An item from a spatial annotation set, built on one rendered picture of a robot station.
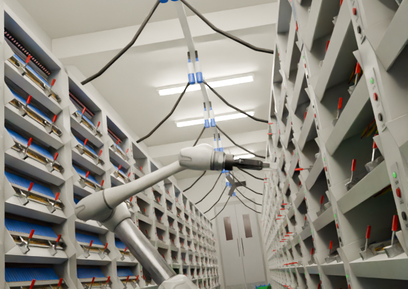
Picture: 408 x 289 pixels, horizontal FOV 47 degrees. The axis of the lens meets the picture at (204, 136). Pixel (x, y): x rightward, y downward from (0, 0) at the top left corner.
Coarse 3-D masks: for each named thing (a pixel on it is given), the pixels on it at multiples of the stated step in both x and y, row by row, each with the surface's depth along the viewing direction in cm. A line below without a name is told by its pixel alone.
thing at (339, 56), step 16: (336, 16) 120; (336, 32) 120; (352, 32) 125; (336, 48) 125; (352, 48) 136; (320, 64) 148; (336, 64) 144; (352, 64) 150; (320, 80) 151; (336, 80) 158; (320, 96) 158
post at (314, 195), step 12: (276, 36) 251; (288, 84) 239; (288, 96) 237; (288, 108) 245; (300, 108) 235; (300, 120) 233; (312, 144) 229; (300, 156) 229; (312, 156) 228; (324, 180) 224; (312, 192) 223; (324, 192) 223; (312, 204) 222; (324, 204) 221; (324, 228) 218; (324, 240) 217; (336, 240) 216; (324, 276) 213; (336, 276) 212; (324, 288) 211; (336, 288) 211
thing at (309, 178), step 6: (318, 138) 168; (318, 144) 168; (318, 156) 174; (318, 162) 179; (312, 168) 194; (318, 168) 183; (324, 168) 202; (306, 174) 226; (312, 174) 199; (318, 174) 188; (324, 174) 220; (306, 180) 219; (312, 180) 205
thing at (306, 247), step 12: (276, 84) 314; (276, 96) 312; (288, 144) 302; (288, 156) 300; (300, 180) 295; (300, 216) 289; (300, 240) 287; (312, 240) 285; (312, 276) 279; (312, 288) 277
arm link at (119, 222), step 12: (120, 204) 235; (120, 216) 231; (108, 228) 233; (120, 228) 230; (132, 228) 230; (132, 240) 227; (144, 240) 228; (132, 252) 227; (144, 252) 224; (156, 252) 226; (144, 264) 223; (156, 264) 221; (168, 264) 225; (156, 276) 220; (168, 276) 219; (180, 276) 218; (192, 288) 214
